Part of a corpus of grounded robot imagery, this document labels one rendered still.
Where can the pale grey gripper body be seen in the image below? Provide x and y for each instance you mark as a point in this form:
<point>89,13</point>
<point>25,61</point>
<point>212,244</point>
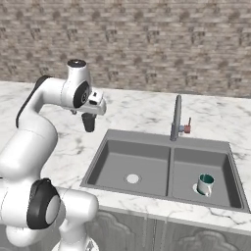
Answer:
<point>98,109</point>

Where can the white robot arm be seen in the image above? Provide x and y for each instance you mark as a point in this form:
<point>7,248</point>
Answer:
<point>29,147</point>

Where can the dark glass cup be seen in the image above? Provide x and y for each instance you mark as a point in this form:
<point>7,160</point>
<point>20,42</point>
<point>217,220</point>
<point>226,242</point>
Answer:
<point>89,123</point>

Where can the grey double basin sink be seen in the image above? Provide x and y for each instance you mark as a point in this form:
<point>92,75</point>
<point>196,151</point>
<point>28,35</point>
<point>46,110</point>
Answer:
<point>143,163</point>

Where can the grey sink tap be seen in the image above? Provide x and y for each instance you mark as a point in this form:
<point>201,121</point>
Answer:
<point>176,114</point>

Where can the tap lever with red-blue base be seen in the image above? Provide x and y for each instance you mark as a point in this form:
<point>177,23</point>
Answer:
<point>187,128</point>

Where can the grey cupboard door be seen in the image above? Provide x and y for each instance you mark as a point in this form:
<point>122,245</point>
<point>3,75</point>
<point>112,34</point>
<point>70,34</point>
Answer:
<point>124,232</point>
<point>202,240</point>

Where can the white mug with teal inside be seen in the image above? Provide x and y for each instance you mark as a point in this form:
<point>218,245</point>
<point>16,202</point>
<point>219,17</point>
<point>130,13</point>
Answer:
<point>204,187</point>

